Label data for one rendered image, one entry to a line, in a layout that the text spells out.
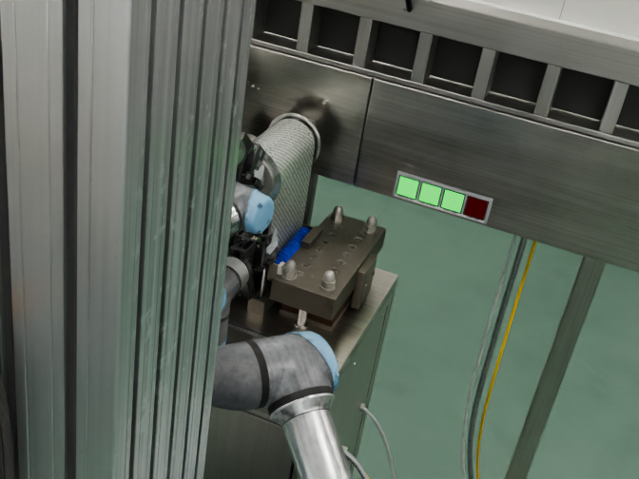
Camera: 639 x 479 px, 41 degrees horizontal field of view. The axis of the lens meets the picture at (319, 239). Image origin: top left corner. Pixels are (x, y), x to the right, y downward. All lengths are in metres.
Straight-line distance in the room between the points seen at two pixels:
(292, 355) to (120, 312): 0.91
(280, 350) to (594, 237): 0.98
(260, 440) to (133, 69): 1.57
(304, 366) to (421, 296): 2.57
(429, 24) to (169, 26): 1.58
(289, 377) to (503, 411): 2.10
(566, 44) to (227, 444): 1.19
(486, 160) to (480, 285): 2.11
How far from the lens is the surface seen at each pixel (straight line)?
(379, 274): 2.36
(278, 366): 1.44
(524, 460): 2.78
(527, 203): 2.16
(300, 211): 2.20
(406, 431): 3.25
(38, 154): 0.53
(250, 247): 1.87
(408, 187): 2.20
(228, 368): 1.42
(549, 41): 2.03
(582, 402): 3.67
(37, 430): 0.65
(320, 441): 1.43
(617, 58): 2.03
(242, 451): 2.04
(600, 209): 2.14
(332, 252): 2.16
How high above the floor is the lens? 2.13
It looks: 30 degrees down
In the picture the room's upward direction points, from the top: 10 degrees clockwise
